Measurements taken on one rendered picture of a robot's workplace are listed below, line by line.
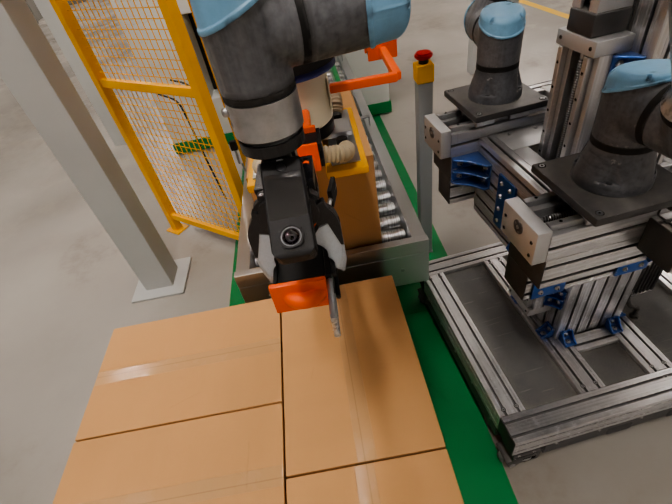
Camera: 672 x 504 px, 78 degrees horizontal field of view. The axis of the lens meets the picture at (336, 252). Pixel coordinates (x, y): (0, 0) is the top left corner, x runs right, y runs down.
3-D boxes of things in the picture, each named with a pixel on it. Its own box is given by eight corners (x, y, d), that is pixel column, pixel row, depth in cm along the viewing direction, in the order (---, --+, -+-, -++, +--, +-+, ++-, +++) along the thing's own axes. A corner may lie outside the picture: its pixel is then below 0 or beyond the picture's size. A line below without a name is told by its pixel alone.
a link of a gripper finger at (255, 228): (281, 253, 55) (292, 200, 49) (280, 262, 54) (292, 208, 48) (245, 248, 54) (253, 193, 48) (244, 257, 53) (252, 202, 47)
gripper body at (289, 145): (322, 192, 56) (304, 107, 48) (325, 232, 50) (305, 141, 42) (266, 201, 56) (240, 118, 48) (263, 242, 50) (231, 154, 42)
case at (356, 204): (277, 183, 199) (254, 102, 172) (359, 168, 198) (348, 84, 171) (277, 269, 154) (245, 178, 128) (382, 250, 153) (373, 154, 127)
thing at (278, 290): (278, 270, 62) (269, 245, 58) (326, 262, 61) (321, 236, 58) (277, 313, 55) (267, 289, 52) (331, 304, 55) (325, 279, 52)
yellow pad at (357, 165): (318, 118, 122) (315, 102, 119) (352, 112, 122) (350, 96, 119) (327, 180, 97) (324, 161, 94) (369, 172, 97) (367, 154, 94)
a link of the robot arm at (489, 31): (481, 70, 114) (486, 16, 105) (470, 55, 124) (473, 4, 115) (526, 64, 113) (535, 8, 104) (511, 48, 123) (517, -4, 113)
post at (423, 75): (417, 246, 232) (412, 61, 165) (429, 244, 232) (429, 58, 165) (420, 254, 227) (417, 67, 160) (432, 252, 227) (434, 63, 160)
